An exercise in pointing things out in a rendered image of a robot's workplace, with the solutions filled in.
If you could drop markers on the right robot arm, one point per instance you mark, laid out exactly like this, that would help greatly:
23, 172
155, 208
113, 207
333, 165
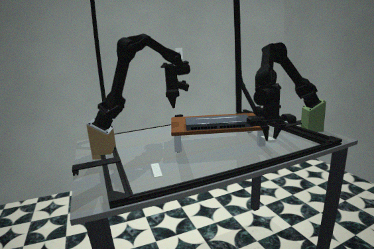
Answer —
126, 50

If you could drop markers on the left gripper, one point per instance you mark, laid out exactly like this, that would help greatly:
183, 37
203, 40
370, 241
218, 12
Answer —
272, 113

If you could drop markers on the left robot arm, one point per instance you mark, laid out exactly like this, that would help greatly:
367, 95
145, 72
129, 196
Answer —
266, 77

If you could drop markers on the grey network switch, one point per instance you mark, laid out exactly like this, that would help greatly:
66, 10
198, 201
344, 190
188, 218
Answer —
216, 122

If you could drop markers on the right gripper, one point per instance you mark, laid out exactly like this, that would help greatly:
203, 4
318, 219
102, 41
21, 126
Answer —
171, 94

